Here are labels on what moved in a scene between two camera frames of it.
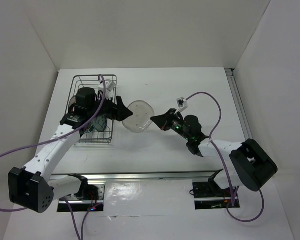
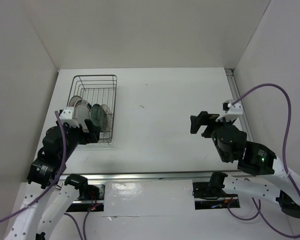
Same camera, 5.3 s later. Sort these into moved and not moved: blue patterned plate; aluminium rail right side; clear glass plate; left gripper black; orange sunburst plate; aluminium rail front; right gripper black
Moved: left gripper black; right gripper black; clear glass plate
Not moved: aluminium rail front; aluminium rail right side; orange sunburst plate; blue patterned plate
